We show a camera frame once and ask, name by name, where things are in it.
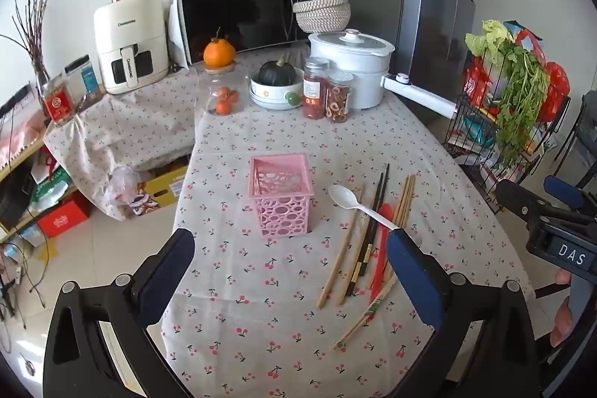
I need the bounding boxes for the white electric pot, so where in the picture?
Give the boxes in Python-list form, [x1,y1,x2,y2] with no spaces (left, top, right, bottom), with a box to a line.
[309,29,460,119]

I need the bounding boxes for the dark green pumpkin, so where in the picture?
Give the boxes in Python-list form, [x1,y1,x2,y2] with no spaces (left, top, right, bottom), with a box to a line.
[258,57,298,87]

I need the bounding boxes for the clear container black lid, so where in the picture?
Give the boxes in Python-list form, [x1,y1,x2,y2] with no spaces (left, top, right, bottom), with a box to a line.
[64,54,102,97]

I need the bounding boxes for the printed bamboo chopstick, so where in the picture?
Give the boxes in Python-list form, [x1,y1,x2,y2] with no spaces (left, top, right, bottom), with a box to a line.
[332,277,399,351]

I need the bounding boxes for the yellow cardboard box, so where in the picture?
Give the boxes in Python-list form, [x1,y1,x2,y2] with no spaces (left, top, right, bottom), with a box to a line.
[134,162,190,210]

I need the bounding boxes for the jar of red berries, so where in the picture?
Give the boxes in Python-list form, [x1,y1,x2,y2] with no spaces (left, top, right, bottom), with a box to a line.
[302,57,330,120]

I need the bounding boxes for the black chopstick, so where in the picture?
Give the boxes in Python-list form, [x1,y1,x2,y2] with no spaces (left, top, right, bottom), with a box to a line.
[346,172,385,295]
[359,164,391,278]

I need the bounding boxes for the leafy green vegetables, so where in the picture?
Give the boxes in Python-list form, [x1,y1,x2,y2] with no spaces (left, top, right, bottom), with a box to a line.
[465,20,551,166]

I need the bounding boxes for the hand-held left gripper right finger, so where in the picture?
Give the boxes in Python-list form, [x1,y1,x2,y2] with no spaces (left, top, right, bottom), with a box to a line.
[386,229,544,398]

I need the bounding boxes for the black chair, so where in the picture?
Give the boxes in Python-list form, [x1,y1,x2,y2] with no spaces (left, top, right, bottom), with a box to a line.
[555,90,597,194]

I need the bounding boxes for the blue white packet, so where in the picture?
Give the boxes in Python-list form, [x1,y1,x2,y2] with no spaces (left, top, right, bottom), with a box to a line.
[464,117,496,143]

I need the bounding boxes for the red snack packet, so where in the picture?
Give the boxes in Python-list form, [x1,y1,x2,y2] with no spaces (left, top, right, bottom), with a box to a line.
[462,57,491,106]

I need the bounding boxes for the white flower print bowl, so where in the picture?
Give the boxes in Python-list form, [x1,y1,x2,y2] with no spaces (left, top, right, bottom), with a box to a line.
[249,72,305,110]

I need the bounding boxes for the cherry print tablecloth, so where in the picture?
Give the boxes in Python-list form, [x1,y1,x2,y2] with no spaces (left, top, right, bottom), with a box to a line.
[161,39,537,398]

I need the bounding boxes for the black microwave oven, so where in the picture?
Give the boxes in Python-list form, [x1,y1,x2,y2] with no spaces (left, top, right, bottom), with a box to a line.
[170,0,318,70]

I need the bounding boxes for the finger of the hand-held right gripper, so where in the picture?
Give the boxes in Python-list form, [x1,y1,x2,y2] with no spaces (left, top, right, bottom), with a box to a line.
[495,180,556,225]
[543,175,597,222]

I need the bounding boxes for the white plastic spoon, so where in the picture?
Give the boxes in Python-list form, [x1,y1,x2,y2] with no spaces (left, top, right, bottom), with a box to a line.
[328,185,403,233]

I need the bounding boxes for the black floor cables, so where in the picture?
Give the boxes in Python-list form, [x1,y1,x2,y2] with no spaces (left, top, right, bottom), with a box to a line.
[0,235,54,333]

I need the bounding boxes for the red plastic spoon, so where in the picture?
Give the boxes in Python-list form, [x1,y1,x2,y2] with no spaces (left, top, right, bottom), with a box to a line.
[368,203,397,310]

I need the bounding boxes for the pink perforated utensil basket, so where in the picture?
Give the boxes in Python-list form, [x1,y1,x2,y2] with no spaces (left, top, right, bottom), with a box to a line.
[247,154,314,238]

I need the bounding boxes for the red cardboard box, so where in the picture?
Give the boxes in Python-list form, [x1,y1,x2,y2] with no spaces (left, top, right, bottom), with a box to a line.
[37,197,92,238]

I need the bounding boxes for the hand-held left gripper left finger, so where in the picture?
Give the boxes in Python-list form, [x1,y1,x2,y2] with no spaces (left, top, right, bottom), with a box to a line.
[42,228,197,398]

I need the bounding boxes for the jar of dried fruit slices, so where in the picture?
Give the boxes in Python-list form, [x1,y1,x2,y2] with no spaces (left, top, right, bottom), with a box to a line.
[326,70,354,125]

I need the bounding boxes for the woven rope basket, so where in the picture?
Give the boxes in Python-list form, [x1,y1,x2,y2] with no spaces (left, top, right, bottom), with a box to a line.
[293,0,351,34]

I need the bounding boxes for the black wire rack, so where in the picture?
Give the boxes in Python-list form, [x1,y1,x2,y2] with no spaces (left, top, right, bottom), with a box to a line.
[443,53,572,212]

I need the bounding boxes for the dry branches in vase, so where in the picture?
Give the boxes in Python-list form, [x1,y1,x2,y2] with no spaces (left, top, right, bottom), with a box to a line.
[0,0,59,87]

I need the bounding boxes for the clear glass jar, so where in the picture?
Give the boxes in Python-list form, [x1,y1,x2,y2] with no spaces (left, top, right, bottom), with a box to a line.
[198,62,250,116]

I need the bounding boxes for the green white bag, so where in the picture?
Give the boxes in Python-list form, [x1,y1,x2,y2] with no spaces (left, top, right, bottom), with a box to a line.
[32,172,79,212]

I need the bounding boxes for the crumpled clear plastic bag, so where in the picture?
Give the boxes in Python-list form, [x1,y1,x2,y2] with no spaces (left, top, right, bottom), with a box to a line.
[103,165,141,222]

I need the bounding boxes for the person's right hand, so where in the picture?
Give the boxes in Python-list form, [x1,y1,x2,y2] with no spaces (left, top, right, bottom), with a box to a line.
[549,269,574,348]

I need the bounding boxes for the red plastic bag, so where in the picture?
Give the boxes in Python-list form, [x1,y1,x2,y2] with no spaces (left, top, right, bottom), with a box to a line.
[536,61,571,123]

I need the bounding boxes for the cream air fryer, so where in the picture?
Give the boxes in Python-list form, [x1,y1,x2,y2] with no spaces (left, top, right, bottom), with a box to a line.
[93,0,169,95]

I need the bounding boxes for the wooden shelf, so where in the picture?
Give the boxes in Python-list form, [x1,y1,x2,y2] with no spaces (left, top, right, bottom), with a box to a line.
[0,85,80,240]

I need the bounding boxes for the large orange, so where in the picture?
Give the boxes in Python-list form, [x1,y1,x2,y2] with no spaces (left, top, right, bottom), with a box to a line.
[203,27,236,69]

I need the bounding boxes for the small print cabinet cloth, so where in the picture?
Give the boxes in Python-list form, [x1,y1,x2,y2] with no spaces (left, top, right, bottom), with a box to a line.
[43,65,206,194]

